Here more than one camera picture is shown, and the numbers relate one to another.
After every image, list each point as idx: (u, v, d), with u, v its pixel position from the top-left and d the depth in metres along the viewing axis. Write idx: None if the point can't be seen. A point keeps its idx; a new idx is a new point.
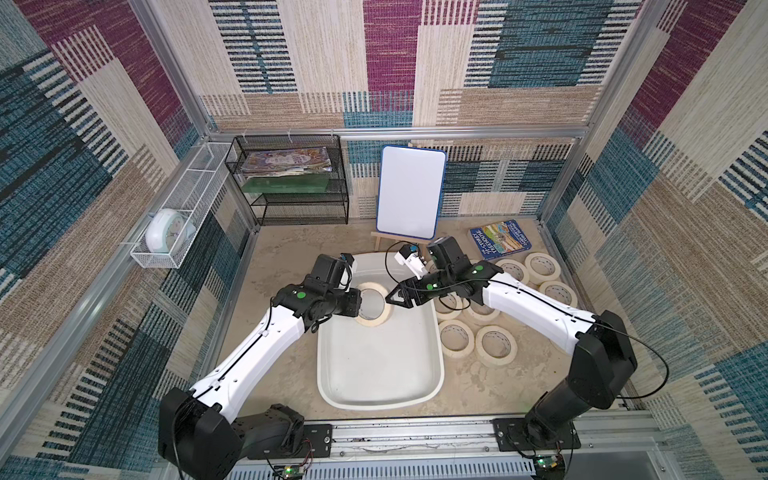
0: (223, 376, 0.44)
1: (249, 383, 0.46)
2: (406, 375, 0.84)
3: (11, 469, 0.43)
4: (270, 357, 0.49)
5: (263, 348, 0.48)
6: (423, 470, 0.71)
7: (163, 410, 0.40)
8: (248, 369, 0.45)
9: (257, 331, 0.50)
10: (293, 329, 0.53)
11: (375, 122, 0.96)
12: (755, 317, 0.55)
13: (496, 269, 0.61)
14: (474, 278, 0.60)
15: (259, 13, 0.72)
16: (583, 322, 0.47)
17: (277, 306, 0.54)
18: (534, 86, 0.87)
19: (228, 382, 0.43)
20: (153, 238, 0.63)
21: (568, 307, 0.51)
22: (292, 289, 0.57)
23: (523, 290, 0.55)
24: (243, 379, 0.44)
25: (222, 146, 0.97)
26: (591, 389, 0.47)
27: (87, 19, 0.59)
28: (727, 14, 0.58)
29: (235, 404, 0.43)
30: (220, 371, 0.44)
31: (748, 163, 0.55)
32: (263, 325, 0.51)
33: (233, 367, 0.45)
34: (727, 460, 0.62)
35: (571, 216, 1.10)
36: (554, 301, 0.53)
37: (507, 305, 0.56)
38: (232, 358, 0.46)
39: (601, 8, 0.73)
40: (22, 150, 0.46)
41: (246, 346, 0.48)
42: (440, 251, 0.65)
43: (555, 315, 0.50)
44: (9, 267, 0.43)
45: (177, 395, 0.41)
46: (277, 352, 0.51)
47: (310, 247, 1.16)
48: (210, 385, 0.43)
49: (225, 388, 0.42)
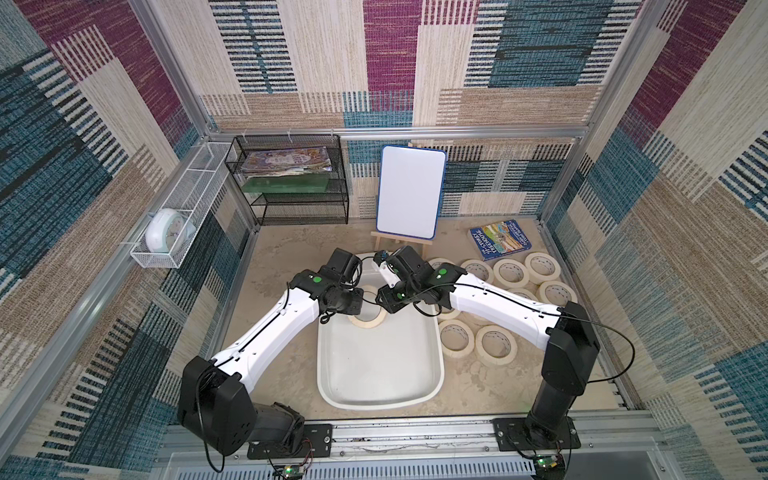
0: (242, 349, 0.46)
1: (266, 358, 0.48)
2: (405, 375, 0.84)
3: (11, 469, 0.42)
4: (286, 336, 0.51)
5: (281, 325, 0.50)
6: (423, 470, 0.71)
7: (185, 376, 0.42)
8: (266, 343, 0.47)
9: (275, 310, 0.52)
10: (308, 311, 0.54)
11: (375, 122, 0.96)
12: (755, 318, 0.55)
13: (461, 271, 0.60)
14: (439, 285, 0.58)
15: (259, 13, 0.72)
16: (551, 318, 0.48)
17: (294, 289, 0.56)
18: (534, 86, 0.87)
19: (247, 355, 0.45)
20: (153, 238, 0.63)
21: (533, 302, 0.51)
22: (308, 274, 0.59)
23: (490, 291, 0.55)
24: (261, 353, 0.46)
25: (222, 146, 0.97)
26: (565, 379, 0.48)
27: (87, 19, 0.59)
28: (727, 14, 0.58)
29: (252, 376, 0.45)
30: (241, 344, 0.46)
31: (748, 163, 0.55)
32: (281, 304, 0.53)
33: (252, 340, 0.47)
34: (727, 460, 0.62)
35: (570, 216, 1.10)
36: (520, 297, 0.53)
37: (475, 306, 0.55)
38: (251, 333, 0.48)
39: (601, 8, 0.73)
40: (22, 150, 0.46)
41: (264, 324, 0.49)
42: (399, 263, 0.64)
43: (522, 313, 0.50)
44: (9, 267, 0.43)
45: (199, 363, 0.43)
46: (293, 331, 0.53)
47: (310, 247, 1.16)
48: (231, 356, 0.45)
49: (245, 359, 0.44)
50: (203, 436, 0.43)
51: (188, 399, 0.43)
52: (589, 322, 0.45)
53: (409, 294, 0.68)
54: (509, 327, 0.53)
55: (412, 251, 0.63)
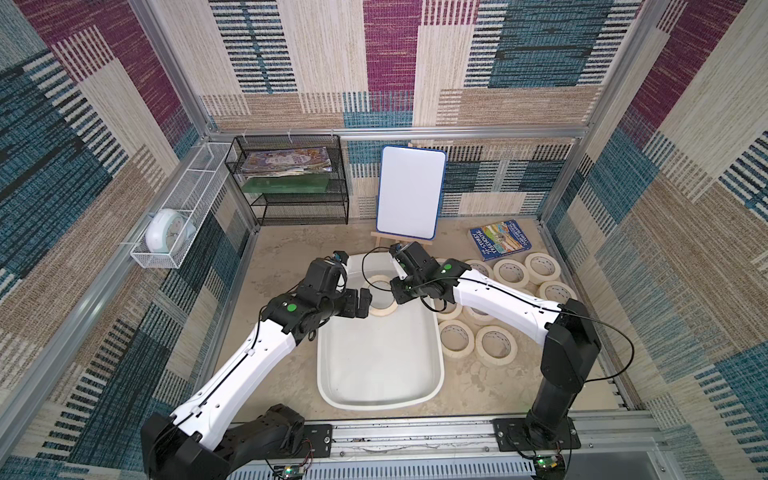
0: (205, 401, 0.42)
1: (234, 405, 0.44)
2: (405, 375, 0.84)
3: (11, 469, 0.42)
4: (257, 376, 0.47)
5: (248, 368, 0.45)
6: (423, 470, 0.71)
7: (144, 435, 0.39)
8: (231, 391, 0.43)
9: (244, 349, 0.47)
10: (282, 345, 0.50)
11: (376, 122, 0.96)
12: (755, 318, 0.55)
13: (465, 266, 0.61)
14: (442, 278, 0.60)
15: (259, 13, 0.72)
16: (551, 312, 0.49)
17: (265, 321, 0.51)
18: (534, 86, 0.87)
19: (210, 407, 0.41)
20: (153, 238, 0.63)
21: (534, 298, 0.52)
22: (283, 301, 0.54)
23: (492, 286, 0.56)
24: (225, 403, 0.42)
25: (222, 146, 0.97)
26: (563, 376, 0.49)
27: (87, 19, 0.59)
28: (727, 14, 0.58)
29: (218, 429, 0.42)
30: (203, 395, 0.42)
31: (749, 163, 0.55)
32: (250, 342, 0.48)
33: (215, 390, 0.43)
34: (727, 460, 0.62)
35: (570, 216, 1.10)
36: (522, 293, 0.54)
37: (478, 301, 0.56)
38: (216, 379, 0.44)
39: (601, 8, 0.73)
40: (22, 150, 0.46)
41: (232, 366, 0.45)
42: (406, 257, 0.66)
43: (522, 308, 0.51)
44: (9, 267, 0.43)
45: (156, 423, 0.39)
46: (265, 369, 0.49)
47: (310, 247, 1.16)
48: (192, 411, 0.41)
49: (206, 414, 0.41)
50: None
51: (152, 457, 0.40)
52: (590, 319, 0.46)
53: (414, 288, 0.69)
54: (509, 322, 0.54)
55: (419, 246, 0.65)
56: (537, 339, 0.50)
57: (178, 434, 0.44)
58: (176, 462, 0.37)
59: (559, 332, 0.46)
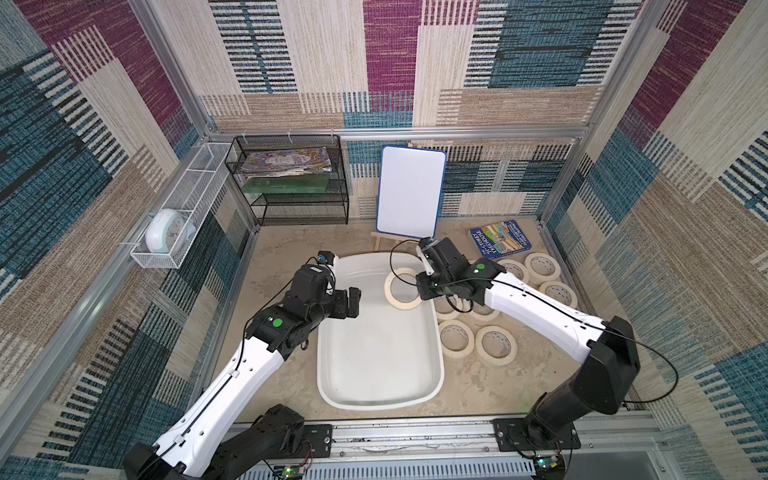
0: (189, 428, 0.41)
1: (221, 429, 0.43)
2: (405, 375, 0.84)
3: (11, 469, 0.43)
4: (245, 397, 0.46)
5: (233, 390, 0.44)
6: (423, 470, 0.71)
7: (128, 465, 0.38)
8: (215, 417, 0.42)
9: (229, 370, 0.46)
10: (269, 363, 0.48)
11: (376, 122, 0.96)
12: (755, 318, 0.55)
13: (500, 269, 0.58)
14: (475, 278, 0.57)
15: (259, 13, 0.72)
16: (594, 330, 0.46)
17: (250, 340, 0.49)
18: (534, 86, 0.87)
19: (194, 435, 0.40)
20: (153, 238, 0.63)
21: (578, 313, 0.48)
22: (268, 315, 0.52)
23: (529, 293, 0.52)
24: (210, 429, 0.41)
25: (222, 146, 0.97)
26: (598, 396, 0.46)
27: (87, 19, 0.59)
28: (727, 14, 0.58)
29: (203, 457, 0.41)
30: (187, 421, 0.41)
31: (748, 163, 0.55)
32: (235, 361, 0.47)
33: (199, 416, 0.42)
34: (727, 460, 0.62)
35: (571, 216, 1.10)
36: (564, 305, 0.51)
37: (513, 308, 0.53)
38: (200, 404, 0.43)
39: (601, 8, 0.73)
40: (22, 150, 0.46)
41: (217, 388, 0.44)
42: (435, 254, 0.63)
43: (561, 321, 0.48)
44: (9, 268, 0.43)
45: (140, 452, 0.39)
46: (252, 389, 0.47)
47: (310, 247, 1.16)
48: (174, 441, 0.40)
49: (190, 442, 0.40)
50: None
51: None
52: (636, 341, 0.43)
53: (441, 286, 0.66)
54: (543, 333, 0.51)
55: (450, 245, 0.62)
56: (573, 354, 0.47)
57: (161, 464, 0.43)
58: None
59: (602, 351, 0.43)
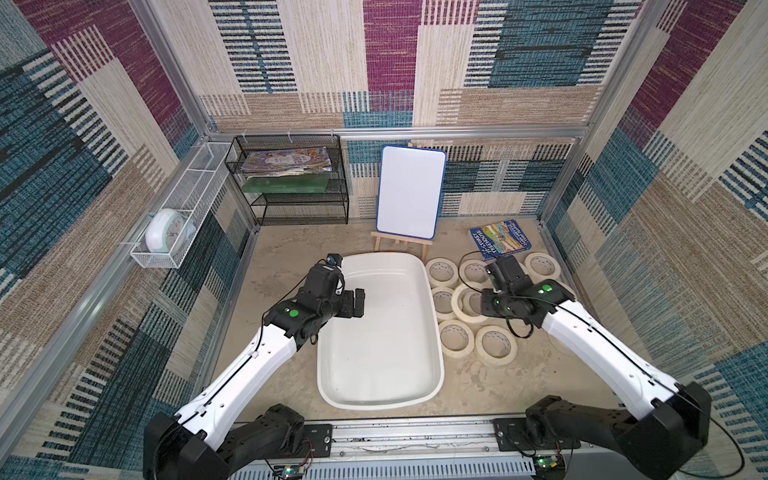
0: (209, 401, 0.43)
1: (236, 407, 0.45)
2: (405, 375, 0.84)
3: (11, 469, 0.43)
4: (260, 378, 0.48)
5: (252, 369, 0.47)
6: (423, 470, 0.71)
7: (149, 434, 0.39)
8: (236, 392, 0.44)
9: (247, 352, 0.49)
10: (284, 349, 0.51)
11: (376, 122, 0.96)
12: (755, 318, 0.55)
13: (566, 296, 0.54)
14: (538, 298, 0.54)
15: (259, 13, 0.72)
16: (664, 390, 0.41)
17: (267, 326, 0.52)
18: (534, 86, 0.87)
19: (214, 407, 0.42)
20: (153, 238, 0.63)
21: (649, 366, 0.44)
22: (285, 306, 0.56)
23: (596, 330, 0.49)
24: (230, 403, 0.43)
25: (222, 146, 0.97)
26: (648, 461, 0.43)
27: (87, 19, 0.59)
28: (727, 14, 0.58)
29: (220, 430, 0.42)
30: (207, 395, 0.44)
31: (748, 163, 0.55)
32: (254, 345, 0.50)
33: (220, 391, 0.44)
34: (727, 460, 0.62)
35: (571, 216, 1.10)
36: (633, 354, 0.46)
37: (574, 340, 0.50)
38: (220, 381, 0.45)
39: (601, 8, 0.73)
40: (22, 150, 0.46)
41: (236, 367, 0.47)
42: (497, 270, 0.62)
43: (627, 370, 0.44)
44: (9, 267, 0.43)
45: (161, 421, 0.40)
46: (268, 372, 0.50)
47: (310, 247, 1.16)
48: (196, 411, 0.42)
49: (211, 413, 0.42)
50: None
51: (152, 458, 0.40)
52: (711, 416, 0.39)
53: (501, 303, 0.64)
54: (602, 374, 0.48)
55: (513, 262, 0.61)
56: (631, 404, 0.44)
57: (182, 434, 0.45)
58: (181, 461, 0.38)
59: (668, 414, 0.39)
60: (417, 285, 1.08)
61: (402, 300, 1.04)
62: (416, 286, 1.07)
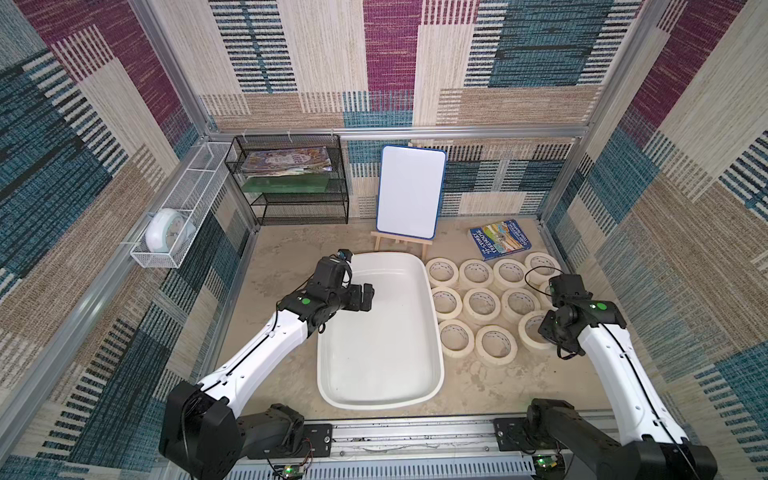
0: (230, 372, 0.45)
1: (253, 382, 0.47)
2: (405, 374, 0.84)
3: (11, 469, 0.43)
4: (275, 358, 0.51)
5: (269, 347, 0.50)
6: (423, 469, 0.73)
7: (171, 403, 0.41)
8: (254, 366, 0.47)
9: (264, 332, 0.52)
10: (297, 334, 0.55)
11: (376, 122, 0.96)
12: (755, 317, 0.55)
13: (617, 321, 0.52)
14: (584, 308, 0.54)
15: (259, 13, 0.72)
16: (664, 432, 0.40)
17: (282, 311, 0.56)
18: (534, 86, 0.87)
19: (236, 378, 0.45)
20: (153, 238, 0.63)
21: (664, 411, 0.42)
22: (297, 295, 0.60)
23: (627, 359, 0.47)
24: (249, 376, 0.46)
25: (222, 146, 0.97)
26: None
27: (86, 18, 0.58)
28: (727, 14, 0.58)
29: (239, 400, 0.44)
30: (228, 367, 0.46)
31: (748, 163, 0.55)
32: (270, 326, 0.53)
33: (240, 363, 0.46)
34: (727, 460, 0.62)
35: (570, 216, 1.10)
36: (656, 397, 0.44)
37: (602, 360, 0.50)
38: (239, 356, 0.48)
39: (601, 8, 0.73)
40: (22, 150, 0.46)
41: (253, 345, 0.49)
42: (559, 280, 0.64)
43: (636, 401, 0.43)
44: (9, 267, 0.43)
45: (184, 389, 0.42)
46: (282, 352, 0.53)
47: (310, 247, 1.16)
48: (218, 379, 0.44)
49: (232, 383, 0.44)
50: (187, 467, 0.41)
51: (172, 427, 0.41)
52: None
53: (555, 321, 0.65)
54: (613, 399, 0.47)
55: (577, 281, 0.62)
56: (624, 435, 0.44)
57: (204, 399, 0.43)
58: (204, 425, 0.39)
59: (654, 448, 0.39)
60: (417, 285, 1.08)
61: (402, 300, 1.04)
62: (416, 286, 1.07)
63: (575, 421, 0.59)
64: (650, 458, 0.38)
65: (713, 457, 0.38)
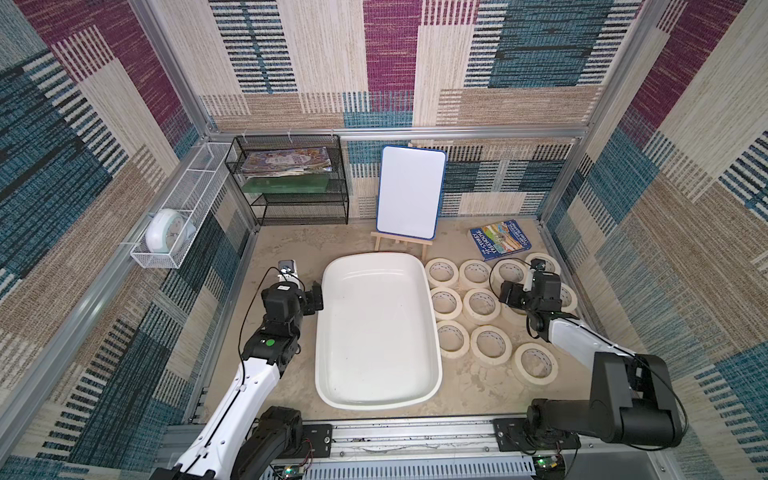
0: (208, 442, 0.43)
1: (235, 444, 0.45)
2: (404, 375, 0.84)
3: (11, 469, 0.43)
4: (252, 411, 0.49)
5: (244, 402, 0.48)
6: (423, 470, 0.71)
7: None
8: (233, 428, 0.45)
9: (234, 388, 0.50)
10: (270, 377, 0.53)
11: (376, 122, 0.96)
12: (755, 318, 0.55)
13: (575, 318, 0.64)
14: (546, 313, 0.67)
15: (259, 13, 0.72)
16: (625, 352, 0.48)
17: (248, 361, 0.54)
18: (534, 86, 0.87)
19: (216, 445, 0.43)
20: (153, 238, 0.63)
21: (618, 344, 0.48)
22: (259, 339, 0.57)
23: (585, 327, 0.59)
24: (229, 439, 0.44)
25: (222, 146, 0.97)
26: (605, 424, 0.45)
27: (87, 19, 0.59)
28: (727, 14, 0.58)
29: (226, 466, 0.43)
30: (204, 437, 0.44)
31: (748, 163, 0.55)
32: (239, 380, 0.51)
33: (216, 430, 0.44)
34: (727, 460, 0.62)
35: (571, 216, 1.10)
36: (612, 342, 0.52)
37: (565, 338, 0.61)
38: (213, 422, 0.45)
39: (601, 8, 0.73)
40: (22, 150, 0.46)
41: (227, 406, 0.47)
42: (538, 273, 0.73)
43: (595, 340, 0.53)
44: (9, 267, 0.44)
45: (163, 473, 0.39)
46: (258, 402, 0.51)
47: (309, 246, 1.17)
48: (197, 454, 0.42)
49: (214, 451, 0.42)
50: None
51: None
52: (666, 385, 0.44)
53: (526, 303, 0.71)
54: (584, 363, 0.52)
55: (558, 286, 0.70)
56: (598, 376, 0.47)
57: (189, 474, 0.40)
58: None
59: (612, 355, 0.46)
60: (416, 285, 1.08)
61: (401, 300, 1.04)
62: (416, 287, 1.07)
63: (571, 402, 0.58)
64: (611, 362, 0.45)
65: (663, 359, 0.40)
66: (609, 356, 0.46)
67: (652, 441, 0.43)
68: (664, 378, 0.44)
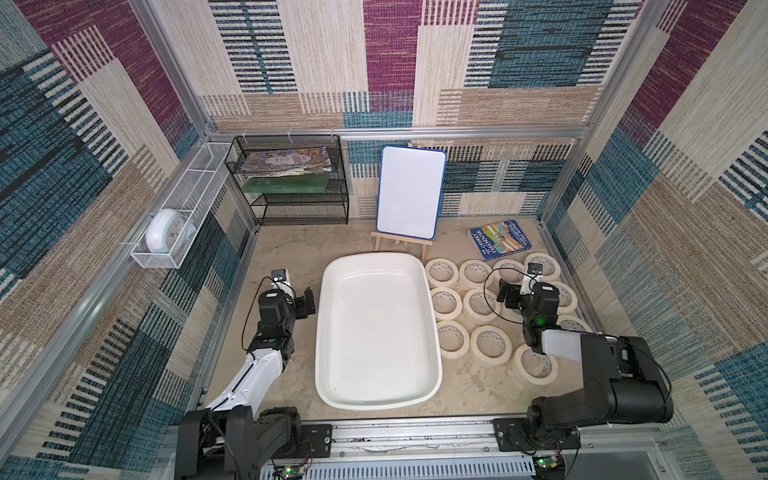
0: (234, 390, 0.49)
1: (254, 397, 0.50)
2: (405, 375, 0.84)
3: (11, 469, 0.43)
4: (264, 381, 0.55)
5: (259, 370, 0.55)
6: (423, 470, 0.71)
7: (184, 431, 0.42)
8: (254, 382, 0.52)
9: (248, 363, 0.57)
10: (276, 361, 0.61)
11: (376, 122, 0.96)
12: (755, 318, 0.55)
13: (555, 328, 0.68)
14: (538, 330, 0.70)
15: (259, 14, 0.72)
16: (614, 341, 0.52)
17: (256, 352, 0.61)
18: (535, 86, 0.87)
19: (241, 392, 0.49)
20: (153, 238, 0.63)
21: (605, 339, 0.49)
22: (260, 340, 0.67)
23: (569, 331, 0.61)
24: (250, 390, 0.49)
25: (222, 146, 0.97)
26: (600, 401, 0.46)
27: (87, 19, 0.59)
28: (727, 14, 0.58)
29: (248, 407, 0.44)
30: (229, 390, 0.49)
31: (748, 163, 0.55)
32: (253, 357, 0.59)
33: (238, 385, 0.50)
34: (727, 460, 0.62)
35: (571, 216, 1.10)
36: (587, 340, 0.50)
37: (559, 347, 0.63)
38: (235, 380, 0.52)
39: (601, 8, 0.73)
40: (22, 150, 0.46)
41: (244, 372, 0.54)
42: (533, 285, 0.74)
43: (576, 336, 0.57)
44: (9, 267, 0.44)
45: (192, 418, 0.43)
46: (268, 379, 0.57)
47: (309, 246, 1.17)
48: (226, 397, 0.47)
49: (240, 395, 0.48)
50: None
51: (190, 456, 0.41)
52: (651, 364, 0.47)
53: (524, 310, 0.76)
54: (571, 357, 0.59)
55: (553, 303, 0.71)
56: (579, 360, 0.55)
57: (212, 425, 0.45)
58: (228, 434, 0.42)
59: (600, 338, 0.49)
60: (416, 285, 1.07)
61: (401, 300, 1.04)
62: (416, 287, 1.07)
63: (570, 399, 0.58)
64: (599, 342, 0.49)
65: (645, 343, 0.49)
66: (597, 338, 0.49)
67: (644, 414, 0.44)
68: (647, 359, 0.47)
